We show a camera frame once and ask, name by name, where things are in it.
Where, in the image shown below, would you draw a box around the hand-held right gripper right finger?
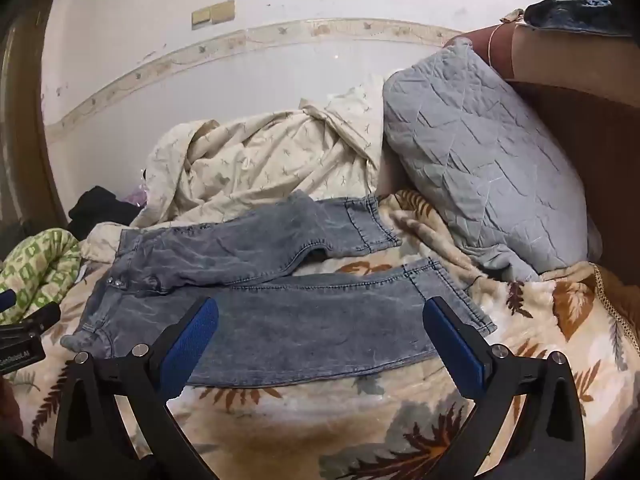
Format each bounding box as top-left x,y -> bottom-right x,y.
422,296 -> 587,480

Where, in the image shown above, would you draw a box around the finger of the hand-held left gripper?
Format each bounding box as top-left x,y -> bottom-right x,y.
14,301 -> 62,341

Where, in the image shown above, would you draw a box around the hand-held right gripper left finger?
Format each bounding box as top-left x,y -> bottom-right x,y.
52,296 -> 236,480

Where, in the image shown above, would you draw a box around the blue denim pants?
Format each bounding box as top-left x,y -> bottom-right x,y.
60,191 -> 498,388

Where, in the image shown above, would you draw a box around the green patterned cloth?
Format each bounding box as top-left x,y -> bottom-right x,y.
0,227 -> 83,326

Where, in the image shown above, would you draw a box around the black cloth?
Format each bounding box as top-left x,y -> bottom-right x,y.
67,186 -> 138,241

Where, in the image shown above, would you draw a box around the beige leaf-print blanket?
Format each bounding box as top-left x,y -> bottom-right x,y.
0,187 -> 640,480

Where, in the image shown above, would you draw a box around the purple plastic bag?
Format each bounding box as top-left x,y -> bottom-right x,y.
127,182 -> 151,209

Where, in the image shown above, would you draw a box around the grey quilted pillow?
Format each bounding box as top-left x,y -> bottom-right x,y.
382,37 -> 603,283

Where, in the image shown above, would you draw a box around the cream leaf-print bedsheet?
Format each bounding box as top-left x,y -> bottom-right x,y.
80,72 -> 388,261

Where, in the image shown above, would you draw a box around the brown wooden headboard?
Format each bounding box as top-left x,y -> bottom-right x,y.
445,24 -> 640,361

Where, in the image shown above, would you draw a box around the dark blue cloth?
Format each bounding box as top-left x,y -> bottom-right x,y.
522,0 -> 633,37

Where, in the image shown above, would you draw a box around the wooden door frame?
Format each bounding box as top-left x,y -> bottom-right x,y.
0,0 -> 68,233

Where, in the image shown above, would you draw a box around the white string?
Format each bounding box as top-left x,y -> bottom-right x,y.
486,22 -> 507,69

